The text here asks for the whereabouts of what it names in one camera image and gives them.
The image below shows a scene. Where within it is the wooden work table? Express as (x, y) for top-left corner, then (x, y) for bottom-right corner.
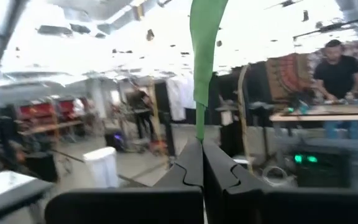
(268, 104), (358, 123)

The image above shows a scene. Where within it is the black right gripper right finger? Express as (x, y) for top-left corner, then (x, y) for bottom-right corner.
(203, 141), (358, 224)

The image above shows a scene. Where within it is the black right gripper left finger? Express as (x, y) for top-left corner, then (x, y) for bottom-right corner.
(44, 138), (205, 224)

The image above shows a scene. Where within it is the white curtain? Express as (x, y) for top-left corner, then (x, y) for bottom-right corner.
(165, 76), (197, 122)

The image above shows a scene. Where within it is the orange mandala tapestry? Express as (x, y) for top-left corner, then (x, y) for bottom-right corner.
(265, 52), (315, 103)

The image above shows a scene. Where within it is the white bin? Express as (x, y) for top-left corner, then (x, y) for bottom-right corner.
(82, 146), (120, 189)

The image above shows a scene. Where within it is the white coiled cable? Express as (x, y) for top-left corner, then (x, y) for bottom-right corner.
(261, 166), (290, 187)

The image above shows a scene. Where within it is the orange artificial tulip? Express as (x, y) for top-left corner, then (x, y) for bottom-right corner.
(189, 0), (229, 142)

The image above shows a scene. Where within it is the black computer tower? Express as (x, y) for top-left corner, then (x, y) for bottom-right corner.
(286, 139), (354, 189)

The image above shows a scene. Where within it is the person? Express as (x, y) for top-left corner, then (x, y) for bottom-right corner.
(312, 39), (358, 141)

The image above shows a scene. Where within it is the red storage shelf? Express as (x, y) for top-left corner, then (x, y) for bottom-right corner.
(16, 96), (88, 138)

